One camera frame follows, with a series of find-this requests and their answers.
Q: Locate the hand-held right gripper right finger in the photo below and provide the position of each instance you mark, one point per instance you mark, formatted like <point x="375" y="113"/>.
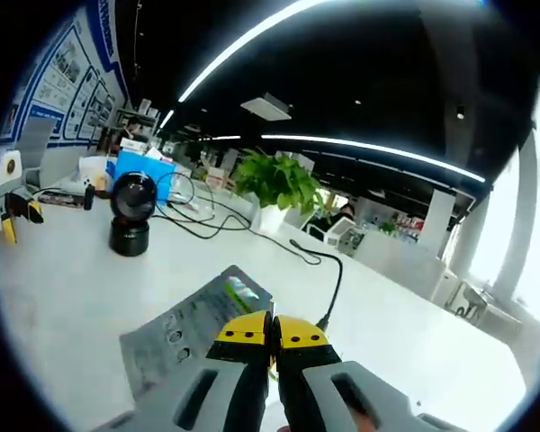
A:
<point x="324" y="396"/>

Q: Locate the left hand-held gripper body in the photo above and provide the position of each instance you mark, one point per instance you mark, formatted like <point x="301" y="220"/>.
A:
<point x="9" y="173"/>

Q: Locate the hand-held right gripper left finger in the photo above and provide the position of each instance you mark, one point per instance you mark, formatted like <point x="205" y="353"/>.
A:
<point x="198" y="396"/>

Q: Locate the silver foil sheet goods packet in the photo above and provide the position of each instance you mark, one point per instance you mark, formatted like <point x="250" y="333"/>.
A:
<point x="184" y="315"/>

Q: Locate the dark flat box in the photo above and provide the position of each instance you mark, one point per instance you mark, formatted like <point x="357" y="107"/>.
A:
<point x="60" y="198"/>

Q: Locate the black remote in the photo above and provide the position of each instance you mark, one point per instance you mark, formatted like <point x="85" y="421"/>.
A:
<point x="88" y="198"/>

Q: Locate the small white device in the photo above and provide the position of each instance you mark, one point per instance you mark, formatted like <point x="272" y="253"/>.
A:
<point x="87" y="181"/>

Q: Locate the white carton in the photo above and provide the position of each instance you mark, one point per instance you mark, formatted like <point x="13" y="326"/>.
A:
<point x="99" y="166"/>

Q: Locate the white table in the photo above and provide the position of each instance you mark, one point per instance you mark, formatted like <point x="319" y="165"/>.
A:
<point x="409" y="351"/>

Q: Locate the black barcode scanner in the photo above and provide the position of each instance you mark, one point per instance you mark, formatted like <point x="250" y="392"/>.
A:
<point x="130" y="211"/>

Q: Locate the blue plastic crate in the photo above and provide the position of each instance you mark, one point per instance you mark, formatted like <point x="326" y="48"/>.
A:
<point x="139" y="168"/>

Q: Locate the white box stack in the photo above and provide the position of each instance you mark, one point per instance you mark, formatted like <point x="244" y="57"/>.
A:
<point x="132" y="145"/>

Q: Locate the storage shelf with boxes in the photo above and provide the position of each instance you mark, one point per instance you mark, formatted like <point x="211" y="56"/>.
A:
<point x="144" y="108"/>

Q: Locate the white desk partition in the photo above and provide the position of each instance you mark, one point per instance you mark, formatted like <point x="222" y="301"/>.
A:
<point x="400" y="265"/>

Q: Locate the white office chair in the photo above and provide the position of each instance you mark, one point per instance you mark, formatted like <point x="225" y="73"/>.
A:
<point x="335" y="234"/>

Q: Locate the ceiling light strip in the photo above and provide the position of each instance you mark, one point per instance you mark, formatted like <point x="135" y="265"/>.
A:
<point x="167" y="119"/>
<point x="342" y="141"/>
<point x="207" y="77"/>
<point x="220" y="137"/>

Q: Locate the steel sink table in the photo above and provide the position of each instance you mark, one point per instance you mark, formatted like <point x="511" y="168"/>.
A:
<point x="477" y="306"/>

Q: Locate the small green plant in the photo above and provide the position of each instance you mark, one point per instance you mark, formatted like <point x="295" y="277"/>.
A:
<point x="389" y="227"/>

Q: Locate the background product shelves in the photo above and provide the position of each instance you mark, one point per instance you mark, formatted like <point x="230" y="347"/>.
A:
<point x="409" y="222"/>

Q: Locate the green potted plant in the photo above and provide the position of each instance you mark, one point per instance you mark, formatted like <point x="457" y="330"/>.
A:
<point x="274" y="180"/>

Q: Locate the ceiling air vent panel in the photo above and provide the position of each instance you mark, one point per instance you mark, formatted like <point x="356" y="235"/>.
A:
<point x="266" y="107"/>

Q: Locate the bright window row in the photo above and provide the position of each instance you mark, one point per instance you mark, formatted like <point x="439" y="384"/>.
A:
<point x="522" y="216"/>

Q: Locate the blue white wall display board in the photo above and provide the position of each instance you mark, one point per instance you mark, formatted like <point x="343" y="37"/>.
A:
<point x="72" y="76"/>

